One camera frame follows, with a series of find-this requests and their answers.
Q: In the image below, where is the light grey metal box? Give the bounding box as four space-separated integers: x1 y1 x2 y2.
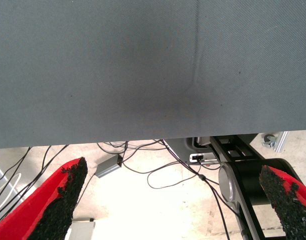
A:
67 218 96 240

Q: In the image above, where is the short aluminium profile piece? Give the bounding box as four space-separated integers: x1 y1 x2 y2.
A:
273 130 290 153

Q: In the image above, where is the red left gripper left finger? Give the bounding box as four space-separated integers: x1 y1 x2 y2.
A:
0 156 89 240

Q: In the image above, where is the small box with red light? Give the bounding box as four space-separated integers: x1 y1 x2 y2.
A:
95 153 123 179

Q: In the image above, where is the black frame with cylinder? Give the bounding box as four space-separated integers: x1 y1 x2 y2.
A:
209 134 302 240

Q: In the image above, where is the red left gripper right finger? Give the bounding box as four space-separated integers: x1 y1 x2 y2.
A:
258 164 306 240

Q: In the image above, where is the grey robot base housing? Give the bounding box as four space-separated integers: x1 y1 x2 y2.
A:
164 133 259 166

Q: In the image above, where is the black cable with ferrite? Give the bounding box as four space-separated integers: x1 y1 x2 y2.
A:
160 139 244 240

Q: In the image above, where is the white floor cable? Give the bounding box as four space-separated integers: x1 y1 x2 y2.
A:
0 172 22 213

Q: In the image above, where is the dark grey table cloth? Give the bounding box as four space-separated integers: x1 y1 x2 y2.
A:
0 0 306 150

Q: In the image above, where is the grey caster wheel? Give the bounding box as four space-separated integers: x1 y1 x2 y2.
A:
261 133 278 149

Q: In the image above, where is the black floor cable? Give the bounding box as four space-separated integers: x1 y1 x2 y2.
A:
0 146 32 183
121 159 202 190
0 144 70 220
0 145 53 213
96 139 169 155

